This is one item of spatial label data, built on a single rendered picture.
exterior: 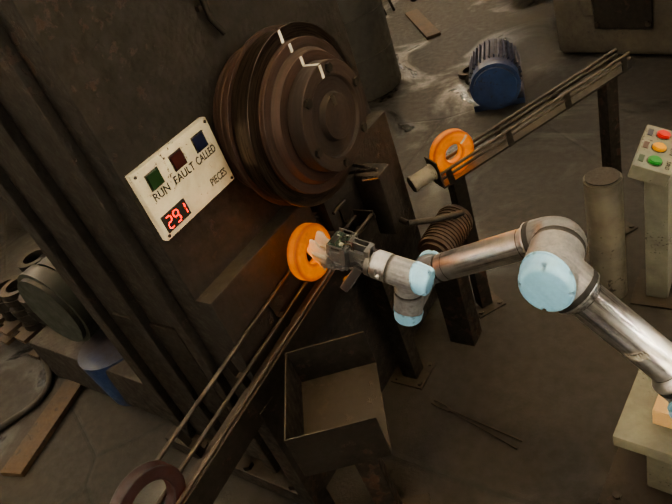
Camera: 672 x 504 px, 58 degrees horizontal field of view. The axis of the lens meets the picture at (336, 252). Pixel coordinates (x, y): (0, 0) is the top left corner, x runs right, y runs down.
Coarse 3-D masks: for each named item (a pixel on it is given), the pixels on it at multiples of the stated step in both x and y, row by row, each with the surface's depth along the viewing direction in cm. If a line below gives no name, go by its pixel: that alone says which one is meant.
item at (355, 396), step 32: (288, 352) 149; (320, 352) 150; (352, 352) 150; (288, 384) 143; (320, 384) 153; (352, 384) 150; (288, 416) 135; (320, 416) 146; (352, 416) 143; (384, 416) 140; (288, 448) 130; (320, 448) 130; (352, 448) 131; (384, 448) 131; (384, 480) 159
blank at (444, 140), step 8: (456, 128) 201; (440, 136) 198; (448, 136) 198; (456, 136) 199; (464, 136) 200; (432, 144) 200; (440, 144) 198; (448, 144) 199; (464, 144) 202; (472, 144) 203; (432, 152) 200; (440, 152) 199; (464, 152) 203; (432, 160) 201; (440, 160) 201; (448, 160) 205; (456, 160) 204; (440, 168) 202; (464, 168) 206
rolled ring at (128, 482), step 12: (144, 468) 129; (156, 468) 130; (168, 468) 133; (132, 480) 126; (144, 480) 128; (168, 480) 134; (180, 480) 136; (120, 492) 125; (132, 492) 126; (168, 492) 137; (180, 492) 137
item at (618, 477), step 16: (624, 464) 173; (640, 464) 171; (656, 464) 158; (608, 480) 171; (624, 480) 169; (640, 480) 168; (656, 480) 162; (608, 496) 167; (624, 496) 166; (640, 496) 165; (656, 496) 163
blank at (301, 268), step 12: (300, 228) 158; (312, 228) 159; (324, 228) 164; (300, 240) 156; (288, 252) 156; (300, 252) 156; (288, 264) 157; (300, 264) 157; (312, 264) 161; (300, 276) 158; (312, 276) 161
